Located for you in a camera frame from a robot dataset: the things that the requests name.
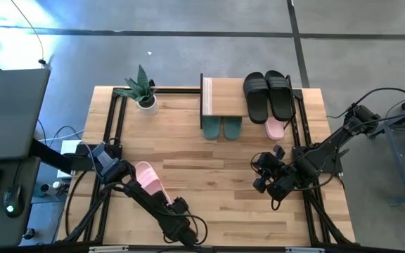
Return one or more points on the black slide sandal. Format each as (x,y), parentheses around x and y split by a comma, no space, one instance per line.
(279,95)
(256,98)

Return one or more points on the pink slide sandal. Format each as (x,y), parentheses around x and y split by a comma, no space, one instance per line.
(149,177)
(274,129)

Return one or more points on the black round knob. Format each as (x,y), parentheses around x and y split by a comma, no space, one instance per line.
(29,233)

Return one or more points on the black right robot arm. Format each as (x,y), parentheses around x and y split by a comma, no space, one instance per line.
(329,144)

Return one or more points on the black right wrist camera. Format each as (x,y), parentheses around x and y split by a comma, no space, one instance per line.
(279,152)

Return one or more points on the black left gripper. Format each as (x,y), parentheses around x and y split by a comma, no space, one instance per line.
(181,228)

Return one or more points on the wooden shelf black frame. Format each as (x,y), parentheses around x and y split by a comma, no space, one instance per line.
(227,96)

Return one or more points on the black computer mouse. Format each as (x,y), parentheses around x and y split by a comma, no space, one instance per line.
(12,200)

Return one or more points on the green slide sandal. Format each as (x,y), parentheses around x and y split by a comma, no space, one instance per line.
(232,128)
(211,128)

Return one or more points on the small white bottle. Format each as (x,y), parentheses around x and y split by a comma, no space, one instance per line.
(60,185)

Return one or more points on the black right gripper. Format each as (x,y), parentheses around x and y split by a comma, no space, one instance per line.
(285,181)

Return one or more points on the snake plant in white pot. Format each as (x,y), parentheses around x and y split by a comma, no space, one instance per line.
(141,89)

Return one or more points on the black aluminium table frame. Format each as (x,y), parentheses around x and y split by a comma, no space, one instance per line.
(174,90)

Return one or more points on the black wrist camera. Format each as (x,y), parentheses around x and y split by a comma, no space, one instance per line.
(180,205)
(279,152)

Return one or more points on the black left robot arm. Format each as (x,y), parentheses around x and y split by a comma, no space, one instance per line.
(142,198)

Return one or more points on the white power box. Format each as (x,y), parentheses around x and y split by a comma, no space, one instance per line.
(68,147)

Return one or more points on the black desk bracket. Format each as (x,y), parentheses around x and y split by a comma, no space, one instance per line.
(48,156)

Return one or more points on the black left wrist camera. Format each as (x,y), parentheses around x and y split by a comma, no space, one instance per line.
(180,205)

